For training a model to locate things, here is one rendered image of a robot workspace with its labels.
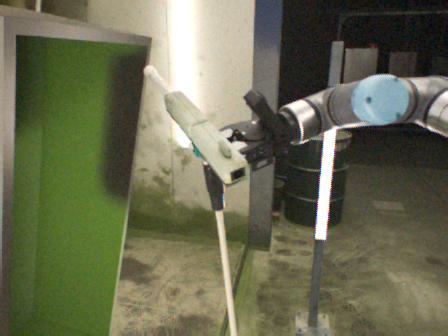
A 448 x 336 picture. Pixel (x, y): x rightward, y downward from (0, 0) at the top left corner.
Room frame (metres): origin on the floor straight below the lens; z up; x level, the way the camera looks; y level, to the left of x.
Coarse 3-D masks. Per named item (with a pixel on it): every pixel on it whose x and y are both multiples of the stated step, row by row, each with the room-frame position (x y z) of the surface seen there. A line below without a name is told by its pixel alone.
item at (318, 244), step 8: (336, 48) 1.78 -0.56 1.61; (336, 56) 1.77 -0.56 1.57; (336, 64) 1.77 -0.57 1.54; (336, 72) 1.77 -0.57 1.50; (336, 80) 1.77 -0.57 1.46; (320, 240) 1.77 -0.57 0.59; (320, 248) 1.77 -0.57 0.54; (320, 256) 1.77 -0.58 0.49; (320, 264) 1.77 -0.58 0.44; (312, 272) 1.78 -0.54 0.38; (320, 272) 1.77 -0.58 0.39; (312, 280) 1.78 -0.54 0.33; (320, 280) 1.77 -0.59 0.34; (312, 288) 1.78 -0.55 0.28; (312, 296) 1.78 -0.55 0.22; (312, 304) 1.78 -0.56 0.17; (312, 312) 1.78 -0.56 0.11; (312, 320) 1.77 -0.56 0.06
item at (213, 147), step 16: (160, 80) 0.89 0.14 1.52; (176, 96) 0.79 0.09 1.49; (176, 112) 0.74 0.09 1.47; (192, 112) 0.73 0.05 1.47; (192, 128) 0.68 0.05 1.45; (208, 128) 0.67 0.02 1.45; (208, 144) 0.62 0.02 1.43; (224, 144) 0.59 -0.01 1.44; (208, 160) 0.62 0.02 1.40; (224, 160) 0.58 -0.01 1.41; (240, 160) 0.57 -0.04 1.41; (208, 176) 0.69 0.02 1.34; (224, 176) 0.56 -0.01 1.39; (208, 192) 0.72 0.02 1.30
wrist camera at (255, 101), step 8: (248, 96) 0.69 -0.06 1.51; (256, 96) 0.68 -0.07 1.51; (248, 104) 0.69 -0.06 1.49; (256, 104) 0.67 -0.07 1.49; (264, 104) 0.68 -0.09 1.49; (256, 112) 0.70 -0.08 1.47; (264, 112) 0.69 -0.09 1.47; (272, 112) 0.70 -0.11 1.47; (264, 120) 0.70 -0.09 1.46; (272, 120) 0.71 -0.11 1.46; (272, 128) 0.71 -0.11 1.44; (280, 128) 0.73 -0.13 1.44
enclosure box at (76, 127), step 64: (0, 64) 0.57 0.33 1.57; (64, 64) 1.21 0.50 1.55; (128, 64) 1.17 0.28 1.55; (0, 128) 0.57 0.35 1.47; (64, 128) 1.21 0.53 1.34; (128, 128) 1.17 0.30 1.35; (0, 192) 0.57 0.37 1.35; (64, 192) 1.22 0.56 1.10; (128, 192) 1.16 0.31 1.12; (0, 256) 0.58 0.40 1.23; (64, 256) 1.22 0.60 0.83; (0, 320) 0.58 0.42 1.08; (64, 320) 1.23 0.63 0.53
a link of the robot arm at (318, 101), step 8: (328, 88) 0.82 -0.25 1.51; (312, 96) 0.79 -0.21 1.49; (320, 96) 0.78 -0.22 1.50; (328, 96) 0.76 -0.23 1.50; (312, 104) 0.76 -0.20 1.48; (320, 104) 0.76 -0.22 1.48; (320, 112) 0.75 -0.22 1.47; (320, 120) 0.75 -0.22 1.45; (328, 120) 0.75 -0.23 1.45; (320, 128) 0.75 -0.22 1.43; (328, 128) 0.76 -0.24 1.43; (336, 128) 0.77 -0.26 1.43
